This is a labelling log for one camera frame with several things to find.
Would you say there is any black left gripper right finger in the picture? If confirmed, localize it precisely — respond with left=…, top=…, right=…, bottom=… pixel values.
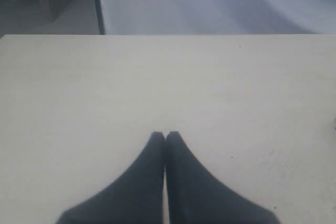
left=165, top=132, right=279, bottom=223

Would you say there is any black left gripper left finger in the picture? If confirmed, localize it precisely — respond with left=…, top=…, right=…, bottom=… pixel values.
left=57, top=132, right=165, bottom=223

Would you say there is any white backdrop cloth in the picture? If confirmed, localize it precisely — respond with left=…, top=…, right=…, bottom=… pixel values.
left=101, top=0, right=335, bottom=35

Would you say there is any black backdrop stand pole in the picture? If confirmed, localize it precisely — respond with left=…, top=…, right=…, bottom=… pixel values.
left=94, top=0, right=106, bottom=35

